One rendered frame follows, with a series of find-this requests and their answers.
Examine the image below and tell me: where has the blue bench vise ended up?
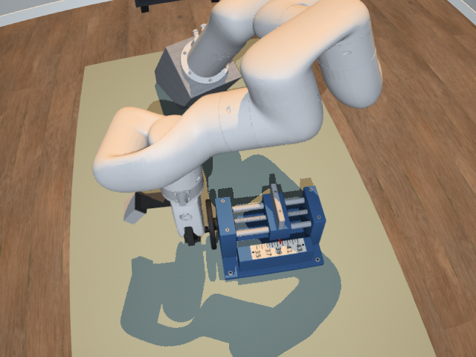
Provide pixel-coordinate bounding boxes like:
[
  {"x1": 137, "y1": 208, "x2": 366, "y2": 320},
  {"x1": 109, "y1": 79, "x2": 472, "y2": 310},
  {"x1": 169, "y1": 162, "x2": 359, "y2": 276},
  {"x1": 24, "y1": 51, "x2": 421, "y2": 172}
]
[{"x1": 205, "y1": 184, "x2": 326, "y2": 280}]

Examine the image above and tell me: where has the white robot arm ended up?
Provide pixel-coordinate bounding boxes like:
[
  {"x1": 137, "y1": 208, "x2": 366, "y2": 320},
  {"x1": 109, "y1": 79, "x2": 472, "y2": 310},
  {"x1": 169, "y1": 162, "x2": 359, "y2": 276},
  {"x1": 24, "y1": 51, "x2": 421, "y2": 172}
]
[{"x1": 92, "y1": 0, "x2": 383, "y2": 225}]

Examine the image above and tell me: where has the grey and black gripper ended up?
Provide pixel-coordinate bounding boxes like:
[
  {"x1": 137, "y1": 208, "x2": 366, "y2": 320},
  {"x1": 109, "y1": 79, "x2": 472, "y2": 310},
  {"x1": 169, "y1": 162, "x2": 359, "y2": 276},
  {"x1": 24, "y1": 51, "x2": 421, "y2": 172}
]
[{"x1": 162, "y1": 186, "x2": 205, "y2": 246}]

